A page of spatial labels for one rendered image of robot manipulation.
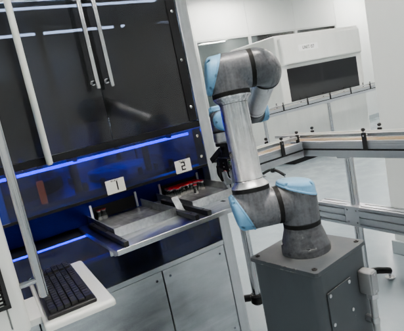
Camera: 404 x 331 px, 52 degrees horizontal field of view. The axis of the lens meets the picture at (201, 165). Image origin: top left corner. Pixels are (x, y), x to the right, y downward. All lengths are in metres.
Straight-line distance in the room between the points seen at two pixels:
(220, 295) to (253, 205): 1.03
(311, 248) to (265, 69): 0.55
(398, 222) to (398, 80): 0.94
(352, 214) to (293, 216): 1.27
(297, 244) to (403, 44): 1.80
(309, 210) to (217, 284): 1.00
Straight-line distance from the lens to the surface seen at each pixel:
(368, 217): 2.47
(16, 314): 1.25
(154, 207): 1.84
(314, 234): 1.31
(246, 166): 1.24
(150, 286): 1.99
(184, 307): 2.11
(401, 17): 2.85
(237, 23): 8.17
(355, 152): 2.37
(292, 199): 1.27
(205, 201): 1.73
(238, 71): 1.24
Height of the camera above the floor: 1.32
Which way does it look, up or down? 9 degrees down
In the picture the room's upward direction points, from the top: 11 degrees counter-clockwise
